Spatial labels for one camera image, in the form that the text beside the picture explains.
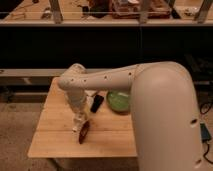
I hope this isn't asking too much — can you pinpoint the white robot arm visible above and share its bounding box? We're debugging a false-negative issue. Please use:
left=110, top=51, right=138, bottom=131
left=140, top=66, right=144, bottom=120
left=58, top=62, right=203, bottom=171

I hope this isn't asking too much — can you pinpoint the wooden shelf bench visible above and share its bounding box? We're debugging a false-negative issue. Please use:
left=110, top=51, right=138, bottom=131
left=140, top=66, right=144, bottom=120
left=0, top=68, right=185, bottom=86

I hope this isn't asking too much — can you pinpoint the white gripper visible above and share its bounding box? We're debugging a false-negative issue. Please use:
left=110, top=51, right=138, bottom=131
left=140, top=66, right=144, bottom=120
left=66, top=90, right=89, bottom=121

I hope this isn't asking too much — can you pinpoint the clear plastic bottle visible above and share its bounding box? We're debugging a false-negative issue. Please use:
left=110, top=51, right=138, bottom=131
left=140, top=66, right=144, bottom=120
left=72, top=116, right=86, bottom=132

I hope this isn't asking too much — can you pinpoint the green bowl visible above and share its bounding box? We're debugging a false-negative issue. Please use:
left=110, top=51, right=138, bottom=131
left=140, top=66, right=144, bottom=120
left=106, top=91, right=130, bottom=113

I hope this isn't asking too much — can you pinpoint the small black rectangular object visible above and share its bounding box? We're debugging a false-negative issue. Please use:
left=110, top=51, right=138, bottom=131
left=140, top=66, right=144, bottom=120
left=90, top=95, right=104, bottom=113

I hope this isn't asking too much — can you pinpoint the wooden table board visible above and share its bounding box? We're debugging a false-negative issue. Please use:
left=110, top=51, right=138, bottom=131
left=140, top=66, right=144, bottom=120
left=28, top=77, right=137, bottom=158

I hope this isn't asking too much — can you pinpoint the dark red chili pepper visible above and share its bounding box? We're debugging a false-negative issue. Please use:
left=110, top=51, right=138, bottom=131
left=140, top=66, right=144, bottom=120
left=78, top=122, right=90, bottom=144

